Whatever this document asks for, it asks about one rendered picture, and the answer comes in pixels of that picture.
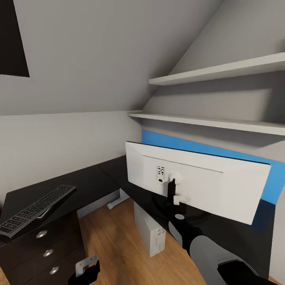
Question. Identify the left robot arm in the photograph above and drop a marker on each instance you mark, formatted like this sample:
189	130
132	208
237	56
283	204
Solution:
84	276

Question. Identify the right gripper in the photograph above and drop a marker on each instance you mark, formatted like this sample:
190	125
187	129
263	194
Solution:
170	206

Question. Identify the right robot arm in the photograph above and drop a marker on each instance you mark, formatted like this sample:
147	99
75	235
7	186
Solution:
216	265

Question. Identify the fixed window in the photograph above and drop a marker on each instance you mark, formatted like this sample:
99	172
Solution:
12	57

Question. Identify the keyboard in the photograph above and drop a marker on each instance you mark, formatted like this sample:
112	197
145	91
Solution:
19	221

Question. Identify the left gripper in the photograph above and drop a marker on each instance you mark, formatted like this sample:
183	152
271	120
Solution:
89	276

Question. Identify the notebook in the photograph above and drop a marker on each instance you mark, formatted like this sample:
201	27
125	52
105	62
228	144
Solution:
43	213

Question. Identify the monitor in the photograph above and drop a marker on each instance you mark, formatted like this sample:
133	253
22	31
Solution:
224	186

